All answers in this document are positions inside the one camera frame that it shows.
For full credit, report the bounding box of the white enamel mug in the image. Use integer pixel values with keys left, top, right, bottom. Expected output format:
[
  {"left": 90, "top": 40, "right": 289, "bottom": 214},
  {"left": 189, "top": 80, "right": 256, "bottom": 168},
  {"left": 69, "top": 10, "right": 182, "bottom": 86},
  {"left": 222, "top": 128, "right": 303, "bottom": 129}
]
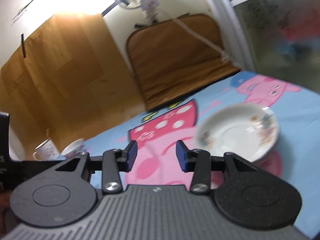
[{"left": 33, "top": 137, "right": 60, "bottom": 160}]

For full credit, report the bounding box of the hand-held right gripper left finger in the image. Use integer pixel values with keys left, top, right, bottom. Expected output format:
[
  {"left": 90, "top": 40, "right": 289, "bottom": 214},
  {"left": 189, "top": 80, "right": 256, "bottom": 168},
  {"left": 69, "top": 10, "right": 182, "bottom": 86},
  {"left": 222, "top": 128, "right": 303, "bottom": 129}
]
[{"left": 54, "top": 140, "right": 138, "bottom": 194}]

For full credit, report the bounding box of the brown heating pad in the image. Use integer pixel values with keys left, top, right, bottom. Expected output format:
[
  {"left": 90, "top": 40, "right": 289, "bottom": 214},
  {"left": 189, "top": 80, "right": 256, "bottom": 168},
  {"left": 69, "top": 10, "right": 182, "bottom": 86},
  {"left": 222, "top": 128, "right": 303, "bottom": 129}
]
[{"left": 126, "top": 14, "right": 240, "bottom": 110}]

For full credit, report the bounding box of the frosted glass window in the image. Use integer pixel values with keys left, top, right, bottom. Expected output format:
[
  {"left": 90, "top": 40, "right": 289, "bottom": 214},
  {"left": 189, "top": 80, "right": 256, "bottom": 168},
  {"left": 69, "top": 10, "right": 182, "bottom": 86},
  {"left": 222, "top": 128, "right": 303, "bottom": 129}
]
[{"left": 202, "top": 0, "right": 320, "bottom": 90}]

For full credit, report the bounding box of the wood grain wall sheet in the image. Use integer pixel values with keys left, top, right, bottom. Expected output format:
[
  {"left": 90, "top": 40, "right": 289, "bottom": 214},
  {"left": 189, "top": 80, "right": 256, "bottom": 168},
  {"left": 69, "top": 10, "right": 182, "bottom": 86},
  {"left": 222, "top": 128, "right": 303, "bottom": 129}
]
[{"left": 0, "top": 14, "right": 148, "bottom": 160}]

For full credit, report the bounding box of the blue cartoon pig cloth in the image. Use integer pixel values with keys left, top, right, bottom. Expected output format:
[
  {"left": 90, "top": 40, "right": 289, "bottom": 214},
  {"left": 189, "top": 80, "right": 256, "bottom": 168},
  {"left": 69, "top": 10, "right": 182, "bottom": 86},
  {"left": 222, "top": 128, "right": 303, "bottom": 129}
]
[{"left": 59, "top": 70, "right": 320, "bottom": 220}]

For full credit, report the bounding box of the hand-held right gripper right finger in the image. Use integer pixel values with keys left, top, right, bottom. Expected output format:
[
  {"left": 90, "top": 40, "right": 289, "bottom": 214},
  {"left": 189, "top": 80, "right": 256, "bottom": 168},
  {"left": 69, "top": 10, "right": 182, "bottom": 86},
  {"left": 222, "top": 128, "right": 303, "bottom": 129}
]
[{"left": 176, "top": 140, "right": 256, "bottom": 194}]

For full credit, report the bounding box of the white cable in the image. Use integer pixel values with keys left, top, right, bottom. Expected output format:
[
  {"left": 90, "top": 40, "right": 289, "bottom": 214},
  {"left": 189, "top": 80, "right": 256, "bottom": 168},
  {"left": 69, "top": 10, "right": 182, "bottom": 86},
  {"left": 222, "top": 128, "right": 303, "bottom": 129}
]
[{"left": 175, "top": 17, "right": 229, "bottom": 63}]

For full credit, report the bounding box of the purple floral white bowl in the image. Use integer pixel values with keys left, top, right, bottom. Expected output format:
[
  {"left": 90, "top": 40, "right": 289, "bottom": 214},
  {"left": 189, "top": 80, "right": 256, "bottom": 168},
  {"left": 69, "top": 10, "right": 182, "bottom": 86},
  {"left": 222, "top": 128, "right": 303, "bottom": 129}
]
[{"left": 60, "top": 138, "right": 85, "bottom": 158}]

